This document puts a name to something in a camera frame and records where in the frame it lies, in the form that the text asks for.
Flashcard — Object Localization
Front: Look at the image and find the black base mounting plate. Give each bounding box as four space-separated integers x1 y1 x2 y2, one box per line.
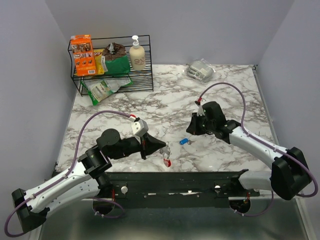
51 171 273 210

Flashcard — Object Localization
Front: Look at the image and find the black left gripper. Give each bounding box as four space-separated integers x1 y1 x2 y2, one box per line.
108 131 166 160

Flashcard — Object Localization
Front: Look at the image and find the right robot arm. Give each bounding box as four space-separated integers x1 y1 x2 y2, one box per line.
186 101 312 200

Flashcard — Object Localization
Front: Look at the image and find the cream pump soap bottle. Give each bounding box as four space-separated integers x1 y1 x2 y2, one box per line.
129 35 146 71

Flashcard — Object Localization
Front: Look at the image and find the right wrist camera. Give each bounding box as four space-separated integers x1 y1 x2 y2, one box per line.
195 101 205 117

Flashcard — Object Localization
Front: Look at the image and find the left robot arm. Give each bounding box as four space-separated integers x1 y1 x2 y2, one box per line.
11 127 166 234

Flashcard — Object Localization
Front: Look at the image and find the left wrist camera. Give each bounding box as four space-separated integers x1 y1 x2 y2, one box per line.
131 118 149 137

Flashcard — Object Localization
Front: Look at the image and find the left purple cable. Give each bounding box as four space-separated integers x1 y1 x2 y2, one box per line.
3 110 137 238

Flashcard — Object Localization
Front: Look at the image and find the blue tagged key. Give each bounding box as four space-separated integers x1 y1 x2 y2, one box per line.
179 138 193 145

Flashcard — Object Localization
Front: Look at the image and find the green brown bag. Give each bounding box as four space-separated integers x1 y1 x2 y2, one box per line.
101 42 131 75

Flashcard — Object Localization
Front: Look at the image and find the black wire shelf rack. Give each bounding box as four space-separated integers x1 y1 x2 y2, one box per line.
68 35 154 96

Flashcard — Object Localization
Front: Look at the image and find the clear plastic wrapped package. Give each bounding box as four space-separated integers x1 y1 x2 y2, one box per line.
186 58 216 83

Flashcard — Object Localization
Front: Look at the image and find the yellow snack bag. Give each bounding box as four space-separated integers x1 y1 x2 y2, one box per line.
93 48 105 75

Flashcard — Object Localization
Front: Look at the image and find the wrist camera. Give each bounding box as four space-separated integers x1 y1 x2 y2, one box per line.
131 118 149 137
195 101 205 117

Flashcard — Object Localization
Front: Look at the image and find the red handled key organizer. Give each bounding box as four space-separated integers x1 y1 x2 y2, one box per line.
159 142 172 168

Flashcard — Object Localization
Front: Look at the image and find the orange product box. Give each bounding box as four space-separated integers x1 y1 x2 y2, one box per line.
70 34 97 77

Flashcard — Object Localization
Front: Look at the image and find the green white snack bag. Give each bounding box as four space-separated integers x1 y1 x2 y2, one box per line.
80 76 133 106

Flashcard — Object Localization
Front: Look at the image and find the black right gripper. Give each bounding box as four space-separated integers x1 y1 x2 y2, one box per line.
185 112 215 136

